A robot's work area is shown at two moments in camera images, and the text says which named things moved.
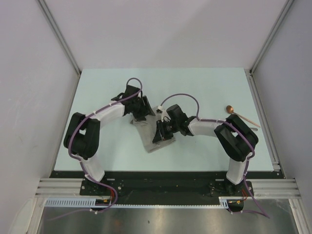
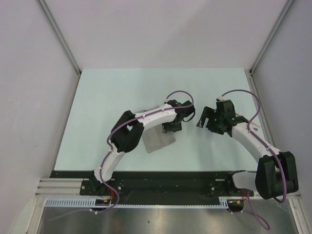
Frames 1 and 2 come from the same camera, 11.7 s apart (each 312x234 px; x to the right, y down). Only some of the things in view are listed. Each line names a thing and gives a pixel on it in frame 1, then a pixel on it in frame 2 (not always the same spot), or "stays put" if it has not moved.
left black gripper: [144, 111] to [165, 127]
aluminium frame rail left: [61, 187] stays put
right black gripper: [161, 133] to [207, 111]
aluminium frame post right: [276, 26] stays put
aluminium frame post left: [49, 16] stays put
